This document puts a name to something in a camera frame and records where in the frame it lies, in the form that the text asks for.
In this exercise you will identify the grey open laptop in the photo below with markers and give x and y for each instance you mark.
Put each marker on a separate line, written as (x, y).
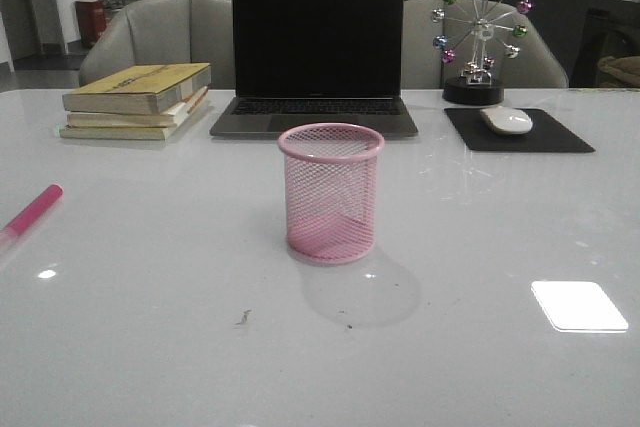
(308, 61)

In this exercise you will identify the middle cream book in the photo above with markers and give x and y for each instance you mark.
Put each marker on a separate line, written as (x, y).
(171, 117)

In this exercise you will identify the black mouse pad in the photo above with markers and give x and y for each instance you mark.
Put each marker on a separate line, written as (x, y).
(547, 135)

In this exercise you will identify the ferris wheel desk ornament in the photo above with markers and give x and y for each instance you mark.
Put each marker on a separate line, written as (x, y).
(476, 84)

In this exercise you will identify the left grey armchair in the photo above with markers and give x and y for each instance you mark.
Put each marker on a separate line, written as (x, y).
(166, 32)

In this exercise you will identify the red bin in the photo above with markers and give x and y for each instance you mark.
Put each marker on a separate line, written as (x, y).
(91, 21)

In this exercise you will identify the pink highlighter pen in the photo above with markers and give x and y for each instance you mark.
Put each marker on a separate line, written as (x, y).
(31, 213)

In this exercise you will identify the top yellow book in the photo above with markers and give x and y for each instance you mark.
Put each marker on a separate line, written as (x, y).
(140, 89)

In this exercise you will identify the grey armchair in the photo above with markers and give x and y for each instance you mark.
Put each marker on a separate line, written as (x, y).
(166, 32)
(421, 66)

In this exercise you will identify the bottom pale green book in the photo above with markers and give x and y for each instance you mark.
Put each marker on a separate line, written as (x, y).
(118, 133)

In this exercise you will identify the pink mesh pen holder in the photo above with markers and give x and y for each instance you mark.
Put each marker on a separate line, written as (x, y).
(330, 173)

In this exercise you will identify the right grey armchair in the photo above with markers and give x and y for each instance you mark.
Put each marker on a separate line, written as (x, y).
(421, 66)

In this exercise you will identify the white computer mouse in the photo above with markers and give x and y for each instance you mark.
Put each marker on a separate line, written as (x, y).
(506, 120)

